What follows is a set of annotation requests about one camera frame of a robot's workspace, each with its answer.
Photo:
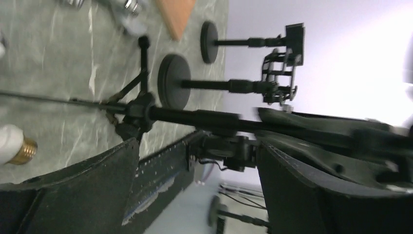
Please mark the black round-base mic stand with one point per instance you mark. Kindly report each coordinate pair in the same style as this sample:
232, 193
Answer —
276, 86

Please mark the white plastic faucet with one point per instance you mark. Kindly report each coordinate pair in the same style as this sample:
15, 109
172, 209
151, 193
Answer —
15, 147

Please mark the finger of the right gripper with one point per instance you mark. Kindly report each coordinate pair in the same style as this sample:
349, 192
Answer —
376, 173
317, 128

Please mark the wooden board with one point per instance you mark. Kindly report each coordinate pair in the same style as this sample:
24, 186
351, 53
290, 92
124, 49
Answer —
176, 14

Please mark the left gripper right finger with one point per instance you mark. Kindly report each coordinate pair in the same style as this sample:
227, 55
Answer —
301, 199

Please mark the black tripod mic stand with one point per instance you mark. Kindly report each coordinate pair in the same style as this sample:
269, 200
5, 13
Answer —
142, 112

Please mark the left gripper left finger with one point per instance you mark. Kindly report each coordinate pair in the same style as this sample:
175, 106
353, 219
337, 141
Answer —
89, 197

